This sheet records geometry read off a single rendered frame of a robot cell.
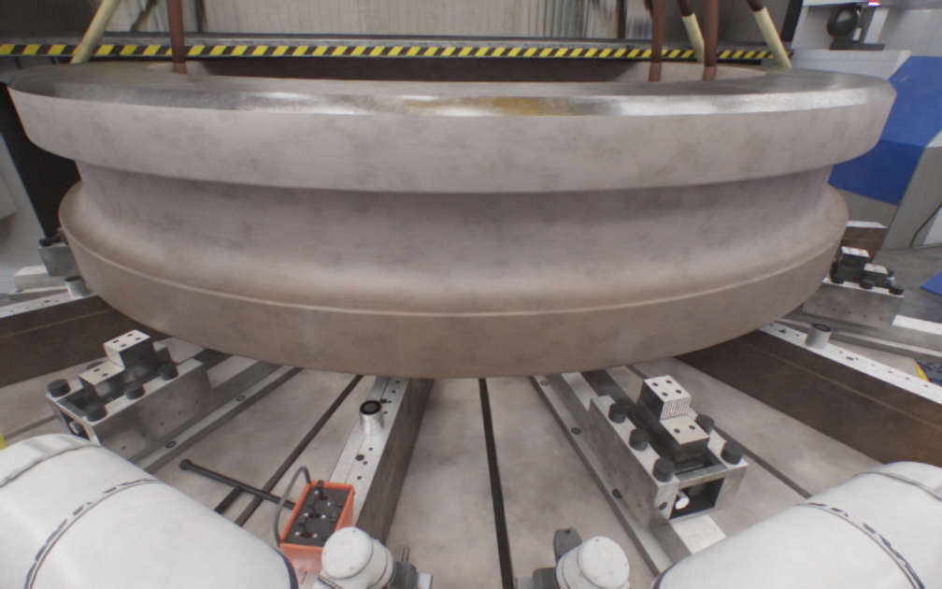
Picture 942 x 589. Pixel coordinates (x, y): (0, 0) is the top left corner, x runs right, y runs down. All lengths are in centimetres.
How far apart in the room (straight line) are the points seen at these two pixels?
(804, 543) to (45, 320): 322
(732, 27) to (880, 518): 555
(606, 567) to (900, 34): 551
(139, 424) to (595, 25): 450
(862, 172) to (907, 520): 633
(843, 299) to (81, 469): 347
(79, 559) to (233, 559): 10
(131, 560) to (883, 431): 263
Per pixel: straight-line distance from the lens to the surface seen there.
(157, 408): 231
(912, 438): 271
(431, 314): 155
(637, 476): 179
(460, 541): 192
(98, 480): 52
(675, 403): 179
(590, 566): 98
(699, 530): 193
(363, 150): 140
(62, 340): 334
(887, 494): 54
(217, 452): 244
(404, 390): 192
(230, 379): 259
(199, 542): 46
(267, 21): 442
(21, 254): 539
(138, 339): 232
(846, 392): 268
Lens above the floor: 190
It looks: 28 degrees down
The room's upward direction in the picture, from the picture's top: 1 degrees clockwise
